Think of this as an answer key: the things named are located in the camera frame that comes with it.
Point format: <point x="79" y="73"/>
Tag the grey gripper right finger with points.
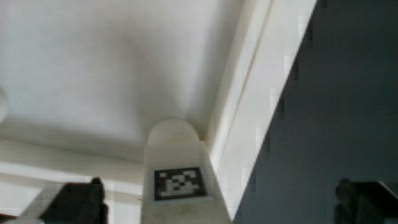
<point x="367" y="203"/>

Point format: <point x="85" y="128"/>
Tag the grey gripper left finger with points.
<point x="79" y="206"/>

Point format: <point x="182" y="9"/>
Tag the white table leg with tag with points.
<point x="182" y="196"/>

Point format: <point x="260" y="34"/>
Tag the white square table top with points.
<point x="111" y="63"/>

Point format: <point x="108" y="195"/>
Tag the white L-shaped obstacle fence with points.
<point x="269" y="35"/>

